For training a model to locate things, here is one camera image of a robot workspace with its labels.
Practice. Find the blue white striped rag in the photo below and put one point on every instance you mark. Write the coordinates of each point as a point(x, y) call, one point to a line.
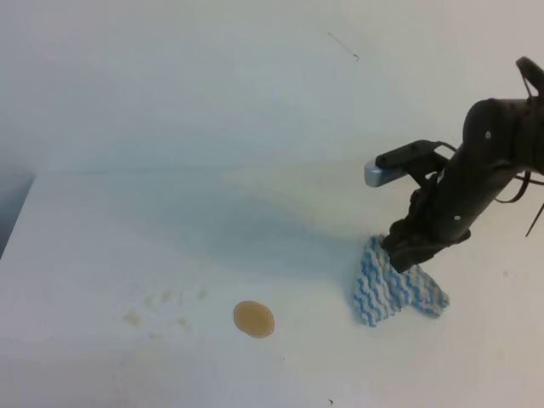
point(381, 292)

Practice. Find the brown coffee stain puddle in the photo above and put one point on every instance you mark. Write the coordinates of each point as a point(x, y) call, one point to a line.
point(254, 319)

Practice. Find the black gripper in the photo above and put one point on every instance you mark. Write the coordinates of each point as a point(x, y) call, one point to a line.
point(447, 208)

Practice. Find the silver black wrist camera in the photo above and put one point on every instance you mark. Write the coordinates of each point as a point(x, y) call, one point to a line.
point(419, 160)

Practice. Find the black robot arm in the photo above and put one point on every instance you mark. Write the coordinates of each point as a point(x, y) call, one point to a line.
point(501, 138)

